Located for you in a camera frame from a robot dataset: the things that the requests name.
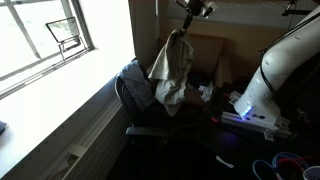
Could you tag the brown armchair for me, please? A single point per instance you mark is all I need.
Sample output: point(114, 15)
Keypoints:
point(213, 56)

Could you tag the white cup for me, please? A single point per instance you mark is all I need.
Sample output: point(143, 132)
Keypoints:
point(312, 173)

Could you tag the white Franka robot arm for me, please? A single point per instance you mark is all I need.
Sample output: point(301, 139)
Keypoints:
point(273, 73)

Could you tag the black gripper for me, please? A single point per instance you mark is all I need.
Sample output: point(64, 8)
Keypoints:
point(194, 6)

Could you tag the aluminium robot base mount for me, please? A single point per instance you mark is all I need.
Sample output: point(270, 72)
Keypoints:
point(256, 126)

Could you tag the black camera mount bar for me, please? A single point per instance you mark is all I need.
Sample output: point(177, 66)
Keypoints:
point(301, 12)

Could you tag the white shirt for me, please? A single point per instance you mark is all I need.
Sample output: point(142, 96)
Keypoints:
point(173, 70)

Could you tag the clear acrylic sign holder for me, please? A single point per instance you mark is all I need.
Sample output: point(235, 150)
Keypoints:
point(63, 30)

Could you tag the black office chair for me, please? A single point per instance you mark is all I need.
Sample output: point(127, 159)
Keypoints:
point(160, 121)

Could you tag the white tape strip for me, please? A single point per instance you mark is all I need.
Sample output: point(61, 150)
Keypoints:
point(224, 162)

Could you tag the crumpled white paper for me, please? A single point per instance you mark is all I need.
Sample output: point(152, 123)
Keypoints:
point(206, 91)

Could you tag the blue-grey draped cloth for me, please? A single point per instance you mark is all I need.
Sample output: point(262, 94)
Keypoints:
point(136, 83)

